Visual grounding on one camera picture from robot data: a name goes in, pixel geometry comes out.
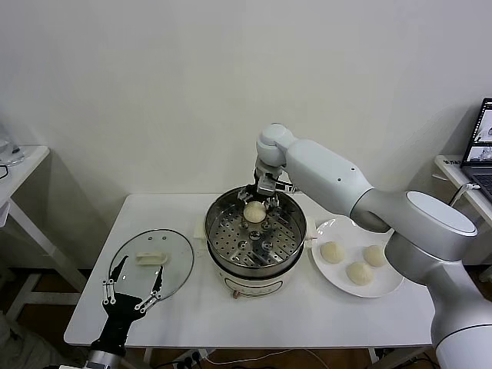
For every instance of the white floor power strip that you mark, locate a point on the white floor power strip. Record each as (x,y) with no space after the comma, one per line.
(190,358)

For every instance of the white steamed baozi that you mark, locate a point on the white steamed baozi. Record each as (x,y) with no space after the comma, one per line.
(359,273)
(253,214)
(374,255)
(332,252)

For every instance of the dark open laptop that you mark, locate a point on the dark open laptop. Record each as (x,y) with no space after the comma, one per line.
(480,173)

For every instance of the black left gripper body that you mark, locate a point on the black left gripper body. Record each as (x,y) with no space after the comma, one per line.
(115,315)

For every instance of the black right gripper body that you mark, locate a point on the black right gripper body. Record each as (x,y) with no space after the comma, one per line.
(265,188)

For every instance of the white side table with jar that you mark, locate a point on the white side table with jar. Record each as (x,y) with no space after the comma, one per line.
(27,165)

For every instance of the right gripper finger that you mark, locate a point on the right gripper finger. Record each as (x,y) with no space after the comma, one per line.
(243,194)
(273,202)

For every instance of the stainless steel steamer basket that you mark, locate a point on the stainless steel steamer basket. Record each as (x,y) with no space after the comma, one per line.
(230,230)

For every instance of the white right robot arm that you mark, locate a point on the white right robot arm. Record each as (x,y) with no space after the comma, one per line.
(326,173)

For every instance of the clear glass jar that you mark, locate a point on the clear glass jar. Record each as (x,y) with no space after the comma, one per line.
(11,153)

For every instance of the cream electric cooker base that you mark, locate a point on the cream electric cooker base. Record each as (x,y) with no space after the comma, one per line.
(253,284)

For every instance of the white table leg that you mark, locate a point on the white table leg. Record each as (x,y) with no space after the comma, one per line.
(373,355)
(148,355)

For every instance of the grey fabric heap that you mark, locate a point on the grey fabric heap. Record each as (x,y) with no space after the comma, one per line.
(23,346)

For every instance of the white round plate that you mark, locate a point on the white round plate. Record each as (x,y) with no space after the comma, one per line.
(334,276)

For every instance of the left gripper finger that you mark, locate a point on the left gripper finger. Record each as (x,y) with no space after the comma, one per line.
(157,282)
(117,269)

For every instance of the white side table with laptop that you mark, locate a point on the white side table with laptop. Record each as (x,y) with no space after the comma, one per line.
(449,169)

